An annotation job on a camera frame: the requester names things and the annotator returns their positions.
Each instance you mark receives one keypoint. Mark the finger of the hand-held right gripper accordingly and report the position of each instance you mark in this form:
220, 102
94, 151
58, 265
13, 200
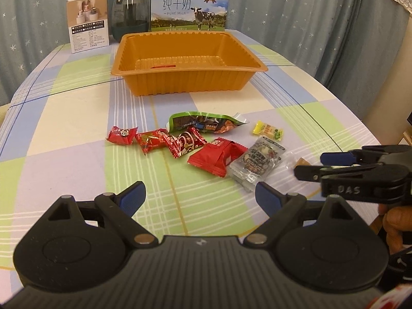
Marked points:
309, 172
334, 158

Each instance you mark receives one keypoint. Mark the large red snack packet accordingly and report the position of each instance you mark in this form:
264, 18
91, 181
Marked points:
215, 157

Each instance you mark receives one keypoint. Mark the clear nut snack packet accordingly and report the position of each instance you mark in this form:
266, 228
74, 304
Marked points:
257, 161

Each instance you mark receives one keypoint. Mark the orange plastic tray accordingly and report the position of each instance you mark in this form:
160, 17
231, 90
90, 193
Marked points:
193, 80

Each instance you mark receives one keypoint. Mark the green snack pouch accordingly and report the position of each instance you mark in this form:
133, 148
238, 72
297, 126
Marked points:
193, 122

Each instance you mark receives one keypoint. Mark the checked pastel tablecloth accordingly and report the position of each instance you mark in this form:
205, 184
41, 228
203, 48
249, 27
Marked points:
80, 119

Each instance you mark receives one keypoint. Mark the flat red wrapper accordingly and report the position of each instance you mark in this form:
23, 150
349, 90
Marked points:
162, 67

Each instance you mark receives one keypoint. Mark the white product box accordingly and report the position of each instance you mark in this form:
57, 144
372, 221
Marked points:
88, 22

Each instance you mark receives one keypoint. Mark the dark green lidded jar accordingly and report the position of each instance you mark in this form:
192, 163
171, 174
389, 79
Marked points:
128, 16

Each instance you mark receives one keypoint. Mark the person's right hand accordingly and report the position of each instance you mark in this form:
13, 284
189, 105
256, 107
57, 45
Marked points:
397, 225

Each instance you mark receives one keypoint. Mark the person's printed clothing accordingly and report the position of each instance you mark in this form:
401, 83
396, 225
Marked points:
396, 299

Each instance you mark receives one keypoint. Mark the red candy with white print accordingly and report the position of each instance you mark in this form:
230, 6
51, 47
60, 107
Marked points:
121, 134

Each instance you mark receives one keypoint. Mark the blue milk carton box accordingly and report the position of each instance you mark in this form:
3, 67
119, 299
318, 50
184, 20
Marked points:
180, 6

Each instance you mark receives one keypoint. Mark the blue starry curtain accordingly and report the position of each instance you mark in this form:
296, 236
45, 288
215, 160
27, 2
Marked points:
289, 6

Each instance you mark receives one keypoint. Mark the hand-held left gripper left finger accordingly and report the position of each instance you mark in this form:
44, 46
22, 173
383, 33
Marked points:
133, 196

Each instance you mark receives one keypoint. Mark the yellow candy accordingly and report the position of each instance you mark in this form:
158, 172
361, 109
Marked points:
265, 129

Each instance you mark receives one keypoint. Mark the shiny red candy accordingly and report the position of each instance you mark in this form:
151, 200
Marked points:
149, 141

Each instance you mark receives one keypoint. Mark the small brown candy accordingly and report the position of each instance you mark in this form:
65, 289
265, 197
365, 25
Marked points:
302, 162

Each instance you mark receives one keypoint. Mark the dark red brown candy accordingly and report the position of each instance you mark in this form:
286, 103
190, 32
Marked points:
185, 141

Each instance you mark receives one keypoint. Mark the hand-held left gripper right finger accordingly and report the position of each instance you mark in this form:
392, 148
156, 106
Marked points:
267, 196

